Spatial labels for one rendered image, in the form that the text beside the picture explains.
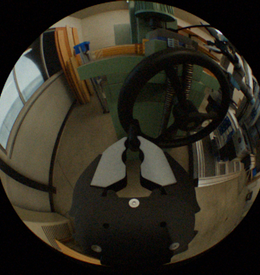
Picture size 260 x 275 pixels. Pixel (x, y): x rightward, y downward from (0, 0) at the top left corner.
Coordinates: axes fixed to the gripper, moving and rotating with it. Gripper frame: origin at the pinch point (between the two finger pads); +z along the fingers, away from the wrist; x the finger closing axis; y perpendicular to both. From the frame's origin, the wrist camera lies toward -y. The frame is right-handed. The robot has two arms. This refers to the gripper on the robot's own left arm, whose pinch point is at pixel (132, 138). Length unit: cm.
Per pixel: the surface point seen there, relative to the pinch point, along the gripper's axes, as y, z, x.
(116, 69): -14.0, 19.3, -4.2
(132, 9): -73, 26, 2
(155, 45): -17.1, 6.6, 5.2
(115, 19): -250, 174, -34
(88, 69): -15.9, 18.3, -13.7
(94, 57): -23.6, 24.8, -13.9
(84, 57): -55, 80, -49
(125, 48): -28.0, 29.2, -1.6
